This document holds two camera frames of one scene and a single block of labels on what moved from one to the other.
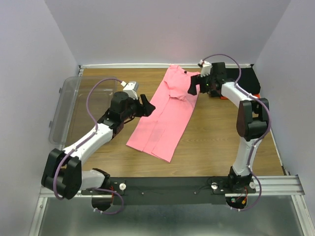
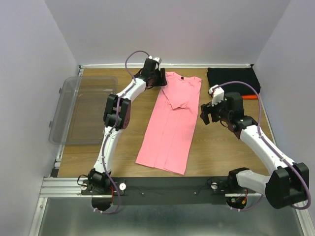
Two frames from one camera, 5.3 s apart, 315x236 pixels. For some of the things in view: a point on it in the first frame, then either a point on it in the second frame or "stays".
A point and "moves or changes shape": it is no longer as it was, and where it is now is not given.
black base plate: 173,190 stays
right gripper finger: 192,89 -> 204,116
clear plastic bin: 72,121 stays
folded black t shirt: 247,81 stays
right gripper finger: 196,79 -> 206,108
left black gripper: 145,110 -> 161,79
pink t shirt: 159,133 moves or changes shape
